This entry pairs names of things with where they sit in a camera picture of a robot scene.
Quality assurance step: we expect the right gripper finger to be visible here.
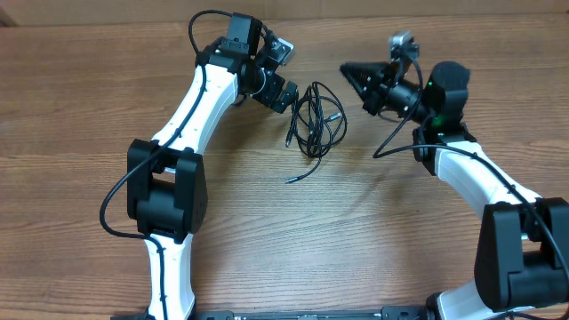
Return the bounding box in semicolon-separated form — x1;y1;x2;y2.
340;62;389;87
349;73;387;100

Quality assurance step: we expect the black cable bundle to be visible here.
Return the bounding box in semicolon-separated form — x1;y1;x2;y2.
284;80;349;185

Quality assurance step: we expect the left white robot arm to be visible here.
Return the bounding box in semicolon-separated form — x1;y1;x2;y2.
126;12;297;319

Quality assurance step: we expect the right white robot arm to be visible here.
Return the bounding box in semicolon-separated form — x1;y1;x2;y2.
340;60;568;319

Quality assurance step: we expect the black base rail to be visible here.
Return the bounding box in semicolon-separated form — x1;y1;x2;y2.
110;305;428;320

